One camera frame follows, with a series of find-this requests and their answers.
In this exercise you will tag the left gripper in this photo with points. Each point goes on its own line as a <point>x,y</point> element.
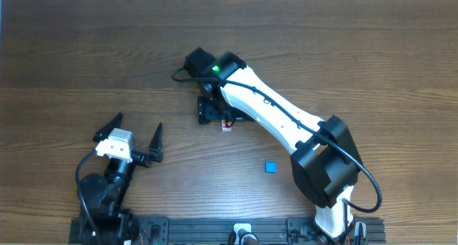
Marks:
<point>142,159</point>

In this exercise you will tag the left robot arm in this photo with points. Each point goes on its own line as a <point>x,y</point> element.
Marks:
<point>96,195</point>

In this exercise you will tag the red cube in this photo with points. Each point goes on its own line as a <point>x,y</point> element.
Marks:
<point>224,125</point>

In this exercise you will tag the white cube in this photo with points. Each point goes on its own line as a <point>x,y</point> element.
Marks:
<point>227,129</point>

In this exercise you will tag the blue cube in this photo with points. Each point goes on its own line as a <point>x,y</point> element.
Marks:
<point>270,167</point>

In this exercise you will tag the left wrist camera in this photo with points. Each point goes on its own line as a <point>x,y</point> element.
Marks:
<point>116,144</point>

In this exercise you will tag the mounting rail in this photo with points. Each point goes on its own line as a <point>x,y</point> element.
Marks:
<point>200,231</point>

